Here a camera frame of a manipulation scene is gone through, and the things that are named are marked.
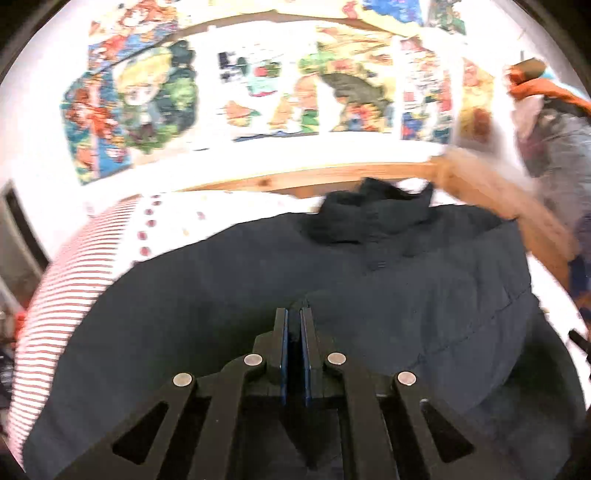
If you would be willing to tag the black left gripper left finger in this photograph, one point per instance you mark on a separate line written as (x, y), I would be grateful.
(190, 428)

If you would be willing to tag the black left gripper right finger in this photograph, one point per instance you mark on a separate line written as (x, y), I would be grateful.
(392, 427)

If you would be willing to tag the dark navy jacket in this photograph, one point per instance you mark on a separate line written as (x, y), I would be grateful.
(323, 286)

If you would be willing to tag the pink apple print quilt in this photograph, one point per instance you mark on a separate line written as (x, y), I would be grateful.
(92, 276)

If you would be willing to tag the yellow bear chick drawing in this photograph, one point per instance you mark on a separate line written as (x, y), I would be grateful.
(475, 118)

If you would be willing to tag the swimming girl drawing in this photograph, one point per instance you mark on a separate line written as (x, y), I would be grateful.
(92, 118)

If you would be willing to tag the blond boy drawing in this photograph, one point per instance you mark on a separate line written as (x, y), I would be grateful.
(158, 93)

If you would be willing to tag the dark hill landscape drawing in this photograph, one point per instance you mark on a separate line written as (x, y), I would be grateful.
(356, 73)

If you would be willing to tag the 2024 dragon drawing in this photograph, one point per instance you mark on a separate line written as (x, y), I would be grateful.
(427, 95)

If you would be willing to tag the white fish cup drawing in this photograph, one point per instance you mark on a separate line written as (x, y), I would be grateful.
(257, 82)

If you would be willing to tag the red hair girl drawing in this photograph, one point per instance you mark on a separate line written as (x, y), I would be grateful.
(121, 29)

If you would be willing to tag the blue sea jellyfish drawing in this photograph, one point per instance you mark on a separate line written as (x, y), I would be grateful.
(377, 12)

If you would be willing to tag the wooden bed frame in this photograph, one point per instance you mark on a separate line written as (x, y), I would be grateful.
(458, 173)

